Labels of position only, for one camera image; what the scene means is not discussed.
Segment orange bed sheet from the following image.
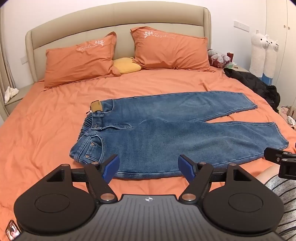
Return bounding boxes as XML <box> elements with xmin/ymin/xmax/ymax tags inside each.
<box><xmin>0</xmin><ymin>67</ymin><xmax>296</xmax><ymax>233</ymax></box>

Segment white wardrobe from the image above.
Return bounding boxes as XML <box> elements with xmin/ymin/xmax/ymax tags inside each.
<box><xmin>265</xmin><ymin>0</ymin><xmax>296</xmax><ymax>110</ymax></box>

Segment blue denim pants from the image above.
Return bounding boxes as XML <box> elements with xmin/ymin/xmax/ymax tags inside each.
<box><xmin>69</xmin><ymin>91</ymin><xmax>289</xmax><ymax>180</ymax></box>

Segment beige nightstand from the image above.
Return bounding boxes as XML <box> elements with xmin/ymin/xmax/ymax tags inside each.
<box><xmin>223</xmin><ymin>64</ymin><xmax>250</xmax><ymax>75</ymax></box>
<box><xmin>4</xmin><ymin>82</ymin><xmax>36</xmax><ymax>116</ymax></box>

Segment white crumpled cloth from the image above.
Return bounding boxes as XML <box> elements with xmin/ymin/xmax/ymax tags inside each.
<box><xmin>4</xmin><ymin>86</ymin><xmax>19</xmax><ymax>104</ymax></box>

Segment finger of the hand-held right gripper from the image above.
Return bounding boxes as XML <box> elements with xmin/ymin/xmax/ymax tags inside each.
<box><xmin>264</xmin><ymin>147</ymin><xmax>296</xmax><ymax>179</ymax></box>

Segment yellow cushion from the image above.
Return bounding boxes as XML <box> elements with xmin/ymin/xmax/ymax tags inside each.
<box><xmin>113</xmin><ymin>57</ymin><xmax>142</xmax><ymax>75</ymax></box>

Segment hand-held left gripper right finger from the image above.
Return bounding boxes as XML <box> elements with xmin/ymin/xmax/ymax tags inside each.
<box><xmin>178</xmin><ymin>154</ymin><xmax>254</xmax><ymax>202</ymax></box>

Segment white alpaca plush toy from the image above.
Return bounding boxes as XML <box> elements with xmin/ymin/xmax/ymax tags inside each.
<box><xmin>249</xmin><ymin>30</ymin><xmax>270</xmax><ymax>77</ymax></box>
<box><xmin>262</xmin><ymin>39</ymin><xmax>280</xmax><ymax>87</ymax></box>

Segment black jacket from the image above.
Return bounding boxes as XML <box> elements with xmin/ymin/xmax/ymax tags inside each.
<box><xmin>223</xmin><ymin>68</ymin><xmax>281</xmax><ymax>112</ymax></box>

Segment beige padded headboard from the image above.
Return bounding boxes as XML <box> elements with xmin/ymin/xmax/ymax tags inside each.
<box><xmin>25</xmin><ymin>2</ymin><xmax>212</xmax><ymax>83</ymax></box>

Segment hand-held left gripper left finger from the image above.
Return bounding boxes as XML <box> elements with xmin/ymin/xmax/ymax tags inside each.
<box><xmin>44</xmin><ymin>154</ymin><xmax>120</xmax><ymax>202</ymax></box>

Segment orange embroidered pillow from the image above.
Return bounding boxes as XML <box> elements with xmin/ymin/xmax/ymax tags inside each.
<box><xmin>130</xmin><ymin>27</ymin><xmax>217</xmax><ymax>73</ymax></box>
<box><xmin>43</xmin><ymin>32</ymin><xmax>121</xmax><ymax>89</ymax></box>

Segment smartphone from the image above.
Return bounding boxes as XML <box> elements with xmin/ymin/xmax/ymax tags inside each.
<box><xmin>5</xmin><ymin>220</ymin><xmax>22</xmax><ymax>240</ymax></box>

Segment white wall switch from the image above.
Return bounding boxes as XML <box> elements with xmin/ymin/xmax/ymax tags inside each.
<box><xmin>233</xmin><ymin>20</ymin><xmax>250</xmax><ymax>32</ymax></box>

